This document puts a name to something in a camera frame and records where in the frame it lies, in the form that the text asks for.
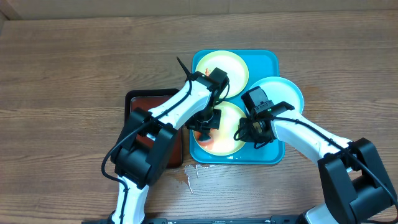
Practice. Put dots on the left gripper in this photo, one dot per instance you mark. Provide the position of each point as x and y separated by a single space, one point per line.
215 122

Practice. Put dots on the green orange sponge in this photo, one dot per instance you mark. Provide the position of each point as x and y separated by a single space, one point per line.
206 145

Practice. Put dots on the light blue plate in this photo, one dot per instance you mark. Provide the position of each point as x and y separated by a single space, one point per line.
279 89

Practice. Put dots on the yellow-green plate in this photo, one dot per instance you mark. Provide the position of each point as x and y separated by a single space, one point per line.
232 64
224 143

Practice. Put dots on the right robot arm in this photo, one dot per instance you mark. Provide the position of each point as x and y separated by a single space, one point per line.
354 181

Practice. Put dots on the teal plastic tray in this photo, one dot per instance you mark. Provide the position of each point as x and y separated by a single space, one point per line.
261 64

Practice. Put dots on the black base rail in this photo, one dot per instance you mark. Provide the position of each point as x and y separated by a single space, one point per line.
276 219

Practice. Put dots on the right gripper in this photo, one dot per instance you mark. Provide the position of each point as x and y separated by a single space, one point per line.
250 137

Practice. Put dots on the black wash basin tray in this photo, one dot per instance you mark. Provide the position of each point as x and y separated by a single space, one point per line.
147 99

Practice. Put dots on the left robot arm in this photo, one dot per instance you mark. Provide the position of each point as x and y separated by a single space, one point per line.
147 139

